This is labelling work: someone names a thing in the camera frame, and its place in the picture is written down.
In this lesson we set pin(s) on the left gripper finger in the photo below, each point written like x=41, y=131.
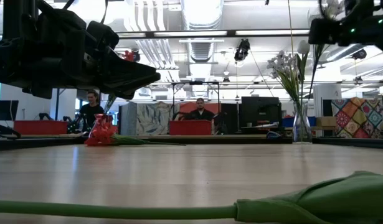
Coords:
x=129, y=70
x=129, y=87

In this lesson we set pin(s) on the green foreground flower stem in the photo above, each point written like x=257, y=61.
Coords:
x=334, y=199

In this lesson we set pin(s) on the black background robot arm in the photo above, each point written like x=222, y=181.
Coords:
x=73, y=126
x=180, y=115
x=46, y=116

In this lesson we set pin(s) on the red glass vase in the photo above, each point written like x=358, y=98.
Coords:
x=99, y=119

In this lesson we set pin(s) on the clear glass vase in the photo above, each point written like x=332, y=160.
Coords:
x=301, y=133

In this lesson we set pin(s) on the grey leaf-print panel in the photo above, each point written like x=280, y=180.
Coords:
x=147, y=118

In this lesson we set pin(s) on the person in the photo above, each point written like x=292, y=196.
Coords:
x=91, y=113
x=201, y=115

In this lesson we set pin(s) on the orange-red partition panel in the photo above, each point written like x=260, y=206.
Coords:
x=185, y=107

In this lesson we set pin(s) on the red plastic bin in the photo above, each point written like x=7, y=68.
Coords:
x=191, y=127
x=38, y=127

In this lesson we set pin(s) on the brown cardboard box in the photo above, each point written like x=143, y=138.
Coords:
x=325, y=121

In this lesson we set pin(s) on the colourful patchwork quilt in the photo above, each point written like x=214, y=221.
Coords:
x=356, y=118

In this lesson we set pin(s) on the blue plastic bin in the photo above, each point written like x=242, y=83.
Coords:
x=287, y=121

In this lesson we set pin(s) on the large black computer monitor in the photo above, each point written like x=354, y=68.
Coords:
x=259, y=110

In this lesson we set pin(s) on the narrow black computer monitor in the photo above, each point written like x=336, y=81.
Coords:
x=230, y=115

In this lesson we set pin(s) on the black ceiling camera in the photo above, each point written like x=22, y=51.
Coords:
x=242, y=51
x=359, y=54
x=137, y=57

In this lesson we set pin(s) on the black background rig frame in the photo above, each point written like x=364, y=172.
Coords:
x=195, y=83

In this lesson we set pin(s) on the silver ventilation duct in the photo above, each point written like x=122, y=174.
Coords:
x=202, y=18

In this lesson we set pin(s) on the black aluminium table frame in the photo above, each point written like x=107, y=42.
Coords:
x=350, y=143

